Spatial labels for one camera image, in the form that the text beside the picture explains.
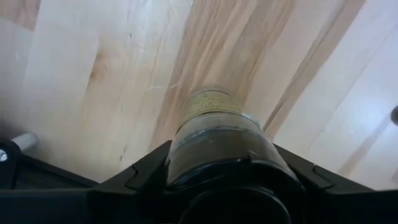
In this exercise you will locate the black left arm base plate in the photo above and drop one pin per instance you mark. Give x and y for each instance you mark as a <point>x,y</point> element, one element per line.
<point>7,168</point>

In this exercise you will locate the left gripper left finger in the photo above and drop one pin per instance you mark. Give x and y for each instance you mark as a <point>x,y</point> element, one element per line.
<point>146,171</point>

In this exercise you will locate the black metal table frame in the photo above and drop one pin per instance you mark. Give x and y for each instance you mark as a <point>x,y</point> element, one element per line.
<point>56,177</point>

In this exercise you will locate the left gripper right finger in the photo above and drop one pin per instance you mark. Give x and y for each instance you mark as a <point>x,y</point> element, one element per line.
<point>311,177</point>

